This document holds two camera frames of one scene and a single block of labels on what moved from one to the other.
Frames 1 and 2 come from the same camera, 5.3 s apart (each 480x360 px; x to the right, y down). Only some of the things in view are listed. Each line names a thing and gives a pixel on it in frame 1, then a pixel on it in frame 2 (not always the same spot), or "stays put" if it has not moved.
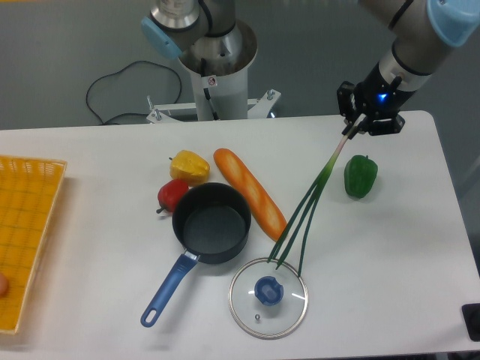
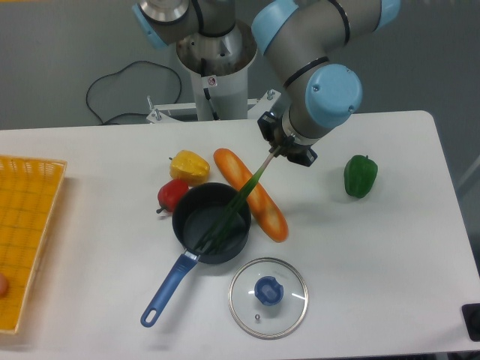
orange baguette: (271, 220) stays put
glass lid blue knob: (268, 300) stays put
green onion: (310, 196) -> (220, 223)
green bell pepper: (360, 174) stays put
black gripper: (376, 97) -> (298, 153)
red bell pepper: (169, 193) stays put
